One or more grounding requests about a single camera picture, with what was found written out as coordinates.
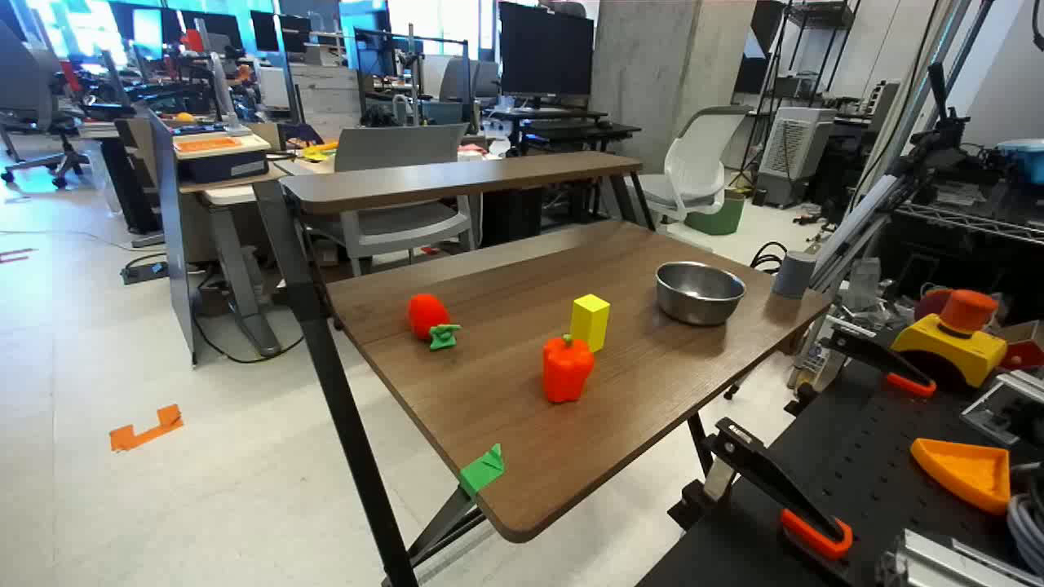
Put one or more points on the silver metal bowl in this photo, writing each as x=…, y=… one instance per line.
x=699, y=294

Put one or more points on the yellow toy block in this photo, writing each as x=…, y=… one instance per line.
x=588, y=324

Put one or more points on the orange toy bell pepper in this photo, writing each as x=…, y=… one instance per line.
x=564, y=374

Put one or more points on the red toy tomato green stem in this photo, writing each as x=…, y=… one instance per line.
x=426, y=315

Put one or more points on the long wooden desk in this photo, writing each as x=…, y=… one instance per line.
x=458, y=177

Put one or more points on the green tape piece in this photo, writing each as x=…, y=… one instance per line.
x=481, y=470

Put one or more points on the gray office chair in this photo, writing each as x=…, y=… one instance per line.
x=397, y=146

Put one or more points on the white shell chair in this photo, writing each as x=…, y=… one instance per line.
x=692, y=175

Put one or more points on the black computer monitor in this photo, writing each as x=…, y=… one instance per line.
x=541, y=49

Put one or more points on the gray cylinder cup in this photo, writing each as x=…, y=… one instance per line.
x=793, y=279

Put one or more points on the dark box with orange top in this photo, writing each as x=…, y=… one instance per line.
x=215, y=150

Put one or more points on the gray desk partition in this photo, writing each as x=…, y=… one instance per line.
x=171, y=230

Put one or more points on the black shelf rack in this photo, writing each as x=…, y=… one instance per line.
x=811, y=66

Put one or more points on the black perforated board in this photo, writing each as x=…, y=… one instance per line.
x=870, y=457

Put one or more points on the yellow emergency stop button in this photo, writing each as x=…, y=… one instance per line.
x=951, y=344

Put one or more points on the orange triangular plastic piece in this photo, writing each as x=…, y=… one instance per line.
x=967, y=470

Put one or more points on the black rolling office chair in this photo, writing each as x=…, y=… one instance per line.
x=34, y=100

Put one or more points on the black table leg frame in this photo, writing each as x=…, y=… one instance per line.
x=340, y=405

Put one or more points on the silver aluminium rail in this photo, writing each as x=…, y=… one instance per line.
x=859, y=226

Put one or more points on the orange floor bracket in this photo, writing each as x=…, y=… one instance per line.
x=138, y=433

